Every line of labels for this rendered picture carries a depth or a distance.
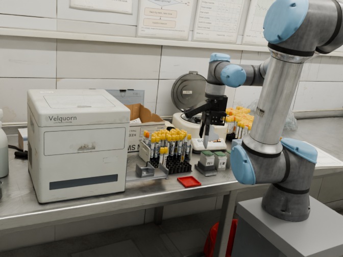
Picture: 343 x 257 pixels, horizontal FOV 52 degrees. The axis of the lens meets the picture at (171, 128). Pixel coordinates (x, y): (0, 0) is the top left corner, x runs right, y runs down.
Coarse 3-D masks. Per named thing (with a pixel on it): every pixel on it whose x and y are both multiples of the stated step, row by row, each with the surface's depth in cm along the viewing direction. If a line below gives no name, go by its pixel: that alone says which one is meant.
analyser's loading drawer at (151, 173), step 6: (138, 168) 127; (144, 168) 131; (150, 168) 129; (156, 168) 134; (162, 168) 132; (132, 174) 127; (138, 174) 127; (144, 174) 125; (150, 174) 126; (156, 174) 129; (162, 174) 129; (126, 180) 122; (132, 180) 123; (138, 180) 124; (144, 180) 126
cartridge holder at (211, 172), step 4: (196, 164) 148; (200, 164) 144; (200, 168) 144; (204, 168) 142; (208, 168) 143; (212, 168) 144; (204, 172) 142; (208, 172) 142; (212, 172) 142; (216, 172) 143
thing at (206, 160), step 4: (204, 156) 142; (208, 156) 142; (212, 156) 143; (200, 160) 145; (204, 160) 142; (208, 160) 142; (212, 160) 143; (204, 164) 143; (208, 164) 142; (212, 164) 143
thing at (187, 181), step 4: (188, 176) 137; (192, 176) 138; (180, 180) 134; (184, 180) 135; (188, 180) 136; (192, 180) 136; (196, 180) 135; (184, 184) 131; (188, 184) 133; (192, 184) 133; (196, 184) 132; (200, 184) 133
